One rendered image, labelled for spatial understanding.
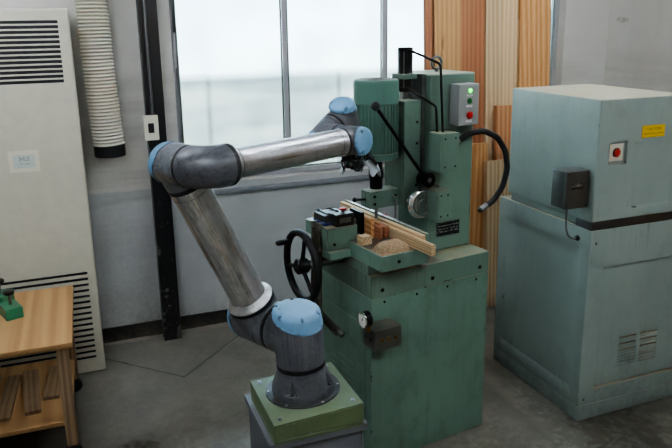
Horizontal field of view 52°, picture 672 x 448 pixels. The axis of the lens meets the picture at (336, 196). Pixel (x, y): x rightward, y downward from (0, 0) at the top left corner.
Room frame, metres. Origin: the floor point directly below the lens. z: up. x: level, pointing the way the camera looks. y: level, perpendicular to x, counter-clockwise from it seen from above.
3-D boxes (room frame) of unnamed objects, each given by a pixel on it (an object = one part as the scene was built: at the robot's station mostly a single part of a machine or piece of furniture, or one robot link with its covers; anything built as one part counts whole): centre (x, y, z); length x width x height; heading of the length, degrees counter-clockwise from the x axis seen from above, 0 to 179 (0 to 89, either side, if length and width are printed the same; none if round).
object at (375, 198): (2.68, -0.18, 1.03); 0.14 x 0.07 x 0.09; 119
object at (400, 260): (2.62, -0.06, 0.87); 0.61 x 0.30 x 0.06; 29
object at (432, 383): (2.73, -0.26, 0.36); 0.58 x 0.45 x 0.71; 119
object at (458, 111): (2.70, -0.51, 1.40); 0.10 x 0.06 x 0.16; 119
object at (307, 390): (1.92, 0.11, 0.67); 0.19 x 0.19 x 0.10
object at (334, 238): (2.58, 0.01, 0.92); 0.15 x 0.13 x 0.09; 29
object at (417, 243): (2.60, -0.20, 0.92); 0.60 x 0.02 x 0.04; 29
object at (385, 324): (2.37, -0.17, 0.58); 0.12 x 0.08 x 0.08; 119
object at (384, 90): (2.67, -0.16, 1.35); 0.18 x 0.18 x 0.31
